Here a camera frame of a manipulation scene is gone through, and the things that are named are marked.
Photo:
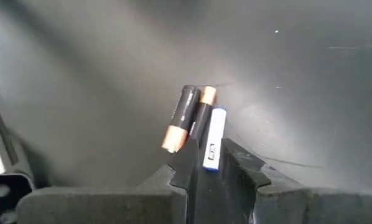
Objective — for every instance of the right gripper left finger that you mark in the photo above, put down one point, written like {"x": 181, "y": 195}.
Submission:
{"x": 161, "y": 202}

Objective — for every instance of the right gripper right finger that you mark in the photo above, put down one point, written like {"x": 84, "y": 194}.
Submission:
{"x": 267, "y": 202}

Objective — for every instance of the white battery blue end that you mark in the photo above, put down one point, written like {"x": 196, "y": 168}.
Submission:
{"x": 215, "y": 137}

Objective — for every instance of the black copper Duracell battery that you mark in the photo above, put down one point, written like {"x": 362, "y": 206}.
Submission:
{"x": 181, "y": 119}
{"x": 203, "y": 115}

